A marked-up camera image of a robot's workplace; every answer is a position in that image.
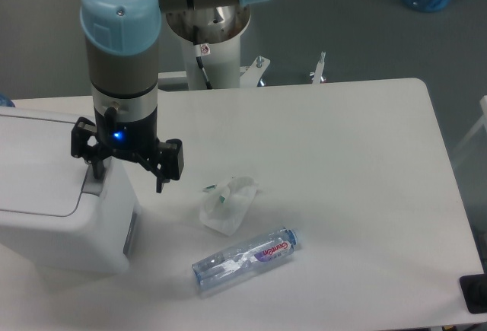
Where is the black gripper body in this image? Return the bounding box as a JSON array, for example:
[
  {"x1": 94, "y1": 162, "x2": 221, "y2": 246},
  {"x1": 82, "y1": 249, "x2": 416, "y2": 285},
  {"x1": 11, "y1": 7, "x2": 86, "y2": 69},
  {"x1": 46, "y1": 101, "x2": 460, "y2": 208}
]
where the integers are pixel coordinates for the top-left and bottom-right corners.
[{"x1": 94, "y1": 108, "x2": 159, "y2": 164}]

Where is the clear plastic water bottle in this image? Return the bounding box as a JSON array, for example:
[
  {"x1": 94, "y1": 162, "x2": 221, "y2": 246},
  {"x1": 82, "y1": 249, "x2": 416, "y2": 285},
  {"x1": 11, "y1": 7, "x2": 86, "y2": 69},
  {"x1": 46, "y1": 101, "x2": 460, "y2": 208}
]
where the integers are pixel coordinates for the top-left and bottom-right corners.
[{"x1": 192, "y1": 227, "x2": 301, "y2": 292}]

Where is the black pedestal cable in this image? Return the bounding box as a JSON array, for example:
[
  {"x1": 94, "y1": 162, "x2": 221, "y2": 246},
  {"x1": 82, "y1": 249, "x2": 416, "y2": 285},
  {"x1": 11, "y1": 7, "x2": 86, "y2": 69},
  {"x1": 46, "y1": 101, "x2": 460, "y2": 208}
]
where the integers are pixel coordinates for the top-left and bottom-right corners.
[{"x1": 192, "y1": 26, "x2": 214, "y2": 91}]

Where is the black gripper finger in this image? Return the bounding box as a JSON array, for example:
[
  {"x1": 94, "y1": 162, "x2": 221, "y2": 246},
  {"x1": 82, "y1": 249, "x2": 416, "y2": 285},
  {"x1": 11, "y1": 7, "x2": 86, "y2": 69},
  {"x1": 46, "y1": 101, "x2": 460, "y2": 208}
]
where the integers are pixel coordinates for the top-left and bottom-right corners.
[
  {"x1": 137, "y1": 138, "x2": 184, "y2": 193},
  {"x1": 71, "y1": 117, "x2": 112, "y2": 179}
]

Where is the blue object behind trash can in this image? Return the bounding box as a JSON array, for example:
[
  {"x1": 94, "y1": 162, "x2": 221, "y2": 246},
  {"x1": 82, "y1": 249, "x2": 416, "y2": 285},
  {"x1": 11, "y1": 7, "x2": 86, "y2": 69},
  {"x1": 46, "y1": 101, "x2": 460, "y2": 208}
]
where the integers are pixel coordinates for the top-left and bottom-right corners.
[{"x1": 0, "y1": 94, "x2": 15, "y2": 107}]

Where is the white push-lid trash can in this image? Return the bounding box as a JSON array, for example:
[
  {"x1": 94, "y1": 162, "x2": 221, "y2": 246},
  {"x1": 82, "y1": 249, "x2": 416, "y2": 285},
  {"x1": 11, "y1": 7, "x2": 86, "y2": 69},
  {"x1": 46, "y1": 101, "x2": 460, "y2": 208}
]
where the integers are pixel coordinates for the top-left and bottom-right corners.
[{"x1": 1, "y1": 107, "x2": 140, "y2": 273}]

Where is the black device at table edge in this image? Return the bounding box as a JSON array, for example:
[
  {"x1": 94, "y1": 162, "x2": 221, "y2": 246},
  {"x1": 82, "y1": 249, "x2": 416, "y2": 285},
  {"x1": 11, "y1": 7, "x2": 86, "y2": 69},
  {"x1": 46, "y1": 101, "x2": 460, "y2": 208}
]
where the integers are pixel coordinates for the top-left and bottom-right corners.
[{"x1": 459, "y1": 274, "x2": 486, "y2": 314}]

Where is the white frame at right edge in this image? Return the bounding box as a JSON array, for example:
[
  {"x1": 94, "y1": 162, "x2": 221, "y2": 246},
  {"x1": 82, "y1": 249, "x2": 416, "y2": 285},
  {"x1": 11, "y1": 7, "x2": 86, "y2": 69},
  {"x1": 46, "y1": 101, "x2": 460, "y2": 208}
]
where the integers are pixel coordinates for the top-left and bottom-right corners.
[{"x1": 451, "y1": 95, "x2": 486, "y2": 170}]

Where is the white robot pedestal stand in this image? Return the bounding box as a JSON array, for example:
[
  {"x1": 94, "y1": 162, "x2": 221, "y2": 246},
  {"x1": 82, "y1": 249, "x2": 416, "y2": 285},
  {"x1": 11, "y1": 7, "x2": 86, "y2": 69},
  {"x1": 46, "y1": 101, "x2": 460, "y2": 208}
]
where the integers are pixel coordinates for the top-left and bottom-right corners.
[{"x1": 158, "y1": 5, "x2": 271, "y2": 91}]

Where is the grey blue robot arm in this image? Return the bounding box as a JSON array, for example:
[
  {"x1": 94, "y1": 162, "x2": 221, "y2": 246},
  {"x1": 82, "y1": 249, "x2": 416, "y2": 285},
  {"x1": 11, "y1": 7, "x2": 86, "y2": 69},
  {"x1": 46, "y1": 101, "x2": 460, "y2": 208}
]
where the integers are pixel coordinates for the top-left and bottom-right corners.
[{"x1": 71, "y1": 0, "x2": 269, "y2": 189}]

